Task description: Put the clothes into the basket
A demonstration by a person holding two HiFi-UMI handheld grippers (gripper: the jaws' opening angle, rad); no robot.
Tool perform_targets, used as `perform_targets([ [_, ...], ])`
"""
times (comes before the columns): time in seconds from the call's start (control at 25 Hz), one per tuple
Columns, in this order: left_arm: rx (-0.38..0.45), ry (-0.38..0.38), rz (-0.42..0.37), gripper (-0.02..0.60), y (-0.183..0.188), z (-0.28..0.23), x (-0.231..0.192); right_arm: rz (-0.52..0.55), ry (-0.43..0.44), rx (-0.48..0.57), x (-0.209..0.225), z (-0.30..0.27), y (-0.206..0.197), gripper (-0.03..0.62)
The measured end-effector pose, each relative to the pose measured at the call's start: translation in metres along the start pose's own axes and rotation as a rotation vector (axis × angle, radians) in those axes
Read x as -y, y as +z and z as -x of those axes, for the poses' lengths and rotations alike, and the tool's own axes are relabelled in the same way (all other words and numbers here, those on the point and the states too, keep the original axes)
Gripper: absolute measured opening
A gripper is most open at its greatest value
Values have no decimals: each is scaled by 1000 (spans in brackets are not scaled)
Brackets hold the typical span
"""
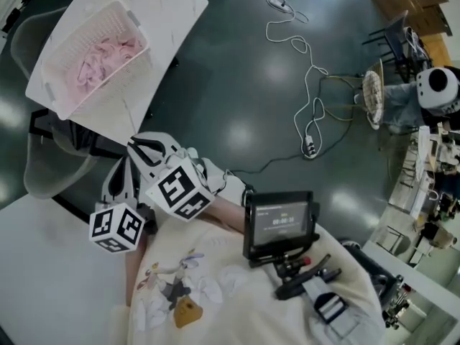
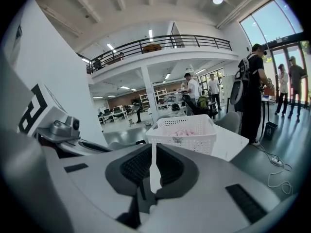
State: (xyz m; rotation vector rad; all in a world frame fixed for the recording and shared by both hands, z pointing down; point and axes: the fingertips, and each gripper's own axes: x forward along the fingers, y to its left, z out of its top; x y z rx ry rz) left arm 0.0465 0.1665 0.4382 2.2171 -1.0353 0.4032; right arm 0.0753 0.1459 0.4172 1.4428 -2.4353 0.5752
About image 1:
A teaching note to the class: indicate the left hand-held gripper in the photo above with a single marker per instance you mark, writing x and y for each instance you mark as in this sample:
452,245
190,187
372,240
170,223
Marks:
108,225

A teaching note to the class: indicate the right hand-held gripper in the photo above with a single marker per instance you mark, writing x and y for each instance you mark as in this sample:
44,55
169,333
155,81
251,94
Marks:
179,192

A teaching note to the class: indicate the white plastic laundry basket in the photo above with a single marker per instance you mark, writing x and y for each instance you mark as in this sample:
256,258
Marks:
108,85

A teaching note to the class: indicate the pink clothes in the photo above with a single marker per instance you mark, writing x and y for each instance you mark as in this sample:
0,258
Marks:
100,59

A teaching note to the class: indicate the person's left forearm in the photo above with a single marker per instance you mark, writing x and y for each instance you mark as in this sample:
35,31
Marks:
132,271

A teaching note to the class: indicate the person's right forearm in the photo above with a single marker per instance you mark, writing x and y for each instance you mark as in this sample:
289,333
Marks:
226,214

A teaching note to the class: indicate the plain white table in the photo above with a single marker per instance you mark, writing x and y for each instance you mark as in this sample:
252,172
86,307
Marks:
46,286

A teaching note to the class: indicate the white marble table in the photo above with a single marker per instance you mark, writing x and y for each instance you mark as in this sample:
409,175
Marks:
169,16

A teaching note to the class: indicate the black chest monitor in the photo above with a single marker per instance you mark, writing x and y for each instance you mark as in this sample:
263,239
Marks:
280,221

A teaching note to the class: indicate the white power strip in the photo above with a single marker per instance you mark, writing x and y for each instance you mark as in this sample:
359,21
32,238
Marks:
309,146

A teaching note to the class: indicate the person in white shirt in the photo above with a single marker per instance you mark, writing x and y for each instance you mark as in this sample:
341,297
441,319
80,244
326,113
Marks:
233,300

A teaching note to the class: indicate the white cluttered workbench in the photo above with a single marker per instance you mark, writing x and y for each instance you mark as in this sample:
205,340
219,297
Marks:
7,27

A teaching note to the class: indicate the white power adapter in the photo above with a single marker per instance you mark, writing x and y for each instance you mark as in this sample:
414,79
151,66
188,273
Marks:
280,3

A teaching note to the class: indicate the white shelf unit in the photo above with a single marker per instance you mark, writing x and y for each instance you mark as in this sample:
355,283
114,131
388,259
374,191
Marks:
406,192

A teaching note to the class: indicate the black chair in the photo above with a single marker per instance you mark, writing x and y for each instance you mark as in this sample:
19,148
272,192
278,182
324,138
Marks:
395,38

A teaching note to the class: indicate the black white panda headgear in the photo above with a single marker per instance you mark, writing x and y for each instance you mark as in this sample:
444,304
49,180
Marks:
427,92

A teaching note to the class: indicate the black monitor mount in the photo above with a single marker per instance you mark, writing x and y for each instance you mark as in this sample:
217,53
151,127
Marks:
294,282

